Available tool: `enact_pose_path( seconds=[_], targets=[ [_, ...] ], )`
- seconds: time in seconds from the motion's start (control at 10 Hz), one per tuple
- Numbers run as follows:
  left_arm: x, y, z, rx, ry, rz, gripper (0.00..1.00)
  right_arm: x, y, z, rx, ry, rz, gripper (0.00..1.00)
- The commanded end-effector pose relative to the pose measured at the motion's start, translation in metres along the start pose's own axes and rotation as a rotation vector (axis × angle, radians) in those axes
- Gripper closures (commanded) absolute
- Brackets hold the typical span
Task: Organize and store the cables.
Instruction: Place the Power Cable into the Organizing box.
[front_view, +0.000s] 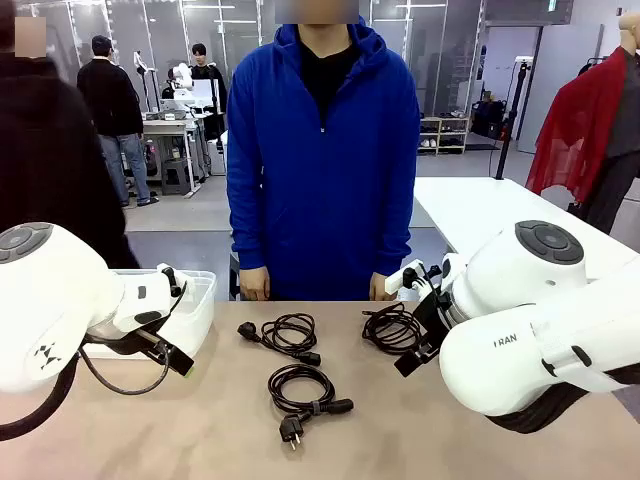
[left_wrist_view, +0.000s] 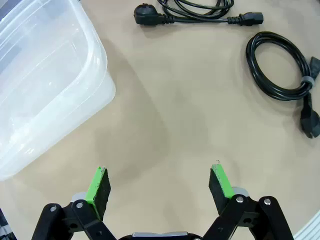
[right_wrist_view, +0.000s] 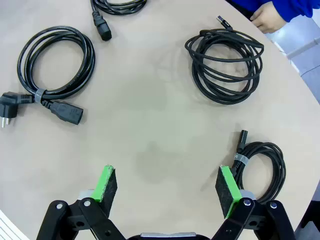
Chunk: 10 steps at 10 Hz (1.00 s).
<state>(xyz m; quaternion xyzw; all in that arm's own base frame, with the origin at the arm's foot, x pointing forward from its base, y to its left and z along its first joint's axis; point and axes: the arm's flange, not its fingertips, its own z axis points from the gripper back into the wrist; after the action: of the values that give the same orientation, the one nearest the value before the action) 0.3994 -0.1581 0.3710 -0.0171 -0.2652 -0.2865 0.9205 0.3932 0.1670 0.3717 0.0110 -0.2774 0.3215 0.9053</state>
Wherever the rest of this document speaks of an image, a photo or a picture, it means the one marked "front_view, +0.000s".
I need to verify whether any person in black jacket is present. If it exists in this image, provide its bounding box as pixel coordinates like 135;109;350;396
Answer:
0;0;141;271

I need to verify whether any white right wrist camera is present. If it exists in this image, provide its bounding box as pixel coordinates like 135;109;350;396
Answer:
384;258;427;295

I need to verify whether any black bag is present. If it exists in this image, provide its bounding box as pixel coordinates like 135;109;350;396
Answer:
471;99;507;141

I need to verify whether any person with black cap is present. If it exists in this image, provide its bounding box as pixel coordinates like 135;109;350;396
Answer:
76;34;160;209

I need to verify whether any clear plastic storage bin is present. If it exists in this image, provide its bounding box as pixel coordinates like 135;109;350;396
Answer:
82;268;217;361

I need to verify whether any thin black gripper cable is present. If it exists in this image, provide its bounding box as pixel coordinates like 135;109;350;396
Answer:
78;344;174;397

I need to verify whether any black right arm hose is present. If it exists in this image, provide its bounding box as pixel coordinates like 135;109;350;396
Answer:
487;363;640;435

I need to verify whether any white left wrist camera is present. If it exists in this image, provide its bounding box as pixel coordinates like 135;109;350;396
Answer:
114;263;190;335

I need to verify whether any black power cable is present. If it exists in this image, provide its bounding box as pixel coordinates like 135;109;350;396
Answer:
267;363;355;452
237;312;323;366

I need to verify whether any person's right hand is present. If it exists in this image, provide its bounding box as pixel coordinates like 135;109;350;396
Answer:
238;266;272;302

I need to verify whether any person in blue hoodie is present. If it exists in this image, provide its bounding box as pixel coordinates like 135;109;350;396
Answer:
225;22;421;302

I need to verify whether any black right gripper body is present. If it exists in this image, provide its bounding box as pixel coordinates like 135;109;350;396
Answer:
412;292;454;351

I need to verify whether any wooden shoe rack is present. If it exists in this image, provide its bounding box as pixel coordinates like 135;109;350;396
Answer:
418;115;471;156

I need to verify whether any grey plastic stool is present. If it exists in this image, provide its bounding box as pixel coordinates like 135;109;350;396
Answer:
160;158;194;197

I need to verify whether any grey workshop desk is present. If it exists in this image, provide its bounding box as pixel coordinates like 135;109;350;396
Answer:
142;110;211;197

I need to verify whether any person's right forearm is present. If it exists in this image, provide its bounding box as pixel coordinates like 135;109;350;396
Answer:
227;169;270;272

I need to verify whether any black-haired person in black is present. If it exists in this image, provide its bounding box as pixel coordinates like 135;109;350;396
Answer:
189;43;229;141

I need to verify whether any dark green stool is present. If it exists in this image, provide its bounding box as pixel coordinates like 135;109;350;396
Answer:
228;249;241;301

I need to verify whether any person's left hand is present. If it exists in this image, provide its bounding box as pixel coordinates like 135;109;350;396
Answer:
368;272;399;302

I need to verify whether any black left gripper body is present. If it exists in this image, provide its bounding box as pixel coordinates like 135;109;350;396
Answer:
84;323;156;359

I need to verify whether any black arm hose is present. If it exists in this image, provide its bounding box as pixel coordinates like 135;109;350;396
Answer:
487;363;640;435
0;349;81;442

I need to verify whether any mannequin in grey clothes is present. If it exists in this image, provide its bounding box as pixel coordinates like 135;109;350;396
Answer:
582;9;640;236

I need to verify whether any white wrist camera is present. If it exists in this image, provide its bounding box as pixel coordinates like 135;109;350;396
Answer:
114;263;190;335
384;258;427;295

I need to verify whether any person's left forearm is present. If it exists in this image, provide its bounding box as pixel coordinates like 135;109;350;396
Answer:
370;169;420;277

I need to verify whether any black left arm hose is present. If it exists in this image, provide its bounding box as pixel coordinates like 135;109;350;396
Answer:
0;349;81;442

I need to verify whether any white table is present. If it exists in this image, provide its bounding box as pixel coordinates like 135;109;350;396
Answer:
413;176;640;281

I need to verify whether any red shawl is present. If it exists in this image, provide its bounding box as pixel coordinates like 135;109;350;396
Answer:
524;47;629;204

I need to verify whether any black braided USB cable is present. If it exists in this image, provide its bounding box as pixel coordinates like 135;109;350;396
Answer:
361;301;424;356

